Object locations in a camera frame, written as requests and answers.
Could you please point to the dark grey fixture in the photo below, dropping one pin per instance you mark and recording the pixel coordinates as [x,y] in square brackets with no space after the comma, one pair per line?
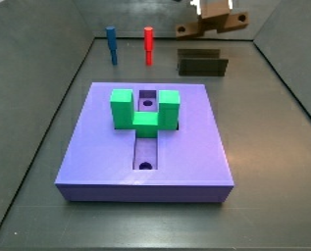
[200,62]

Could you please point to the green U-shaped block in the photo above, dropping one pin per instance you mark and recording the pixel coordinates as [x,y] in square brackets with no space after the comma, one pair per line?
[157,112]

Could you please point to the purple base block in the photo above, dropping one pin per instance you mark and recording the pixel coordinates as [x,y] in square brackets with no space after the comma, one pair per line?
[180,168]

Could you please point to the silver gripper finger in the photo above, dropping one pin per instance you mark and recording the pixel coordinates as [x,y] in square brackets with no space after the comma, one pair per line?
[196,4]
[229,4]

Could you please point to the blue peg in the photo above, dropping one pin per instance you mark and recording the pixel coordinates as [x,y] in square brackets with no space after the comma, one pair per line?
[112,43]

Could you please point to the red peg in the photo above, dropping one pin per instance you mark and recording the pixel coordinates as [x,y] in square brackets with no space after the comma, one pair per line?
[149,44]

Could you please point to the brown T-shaped block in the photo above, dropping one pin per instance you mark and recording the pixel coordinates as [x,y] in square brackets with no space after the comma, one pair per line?
[216,18]

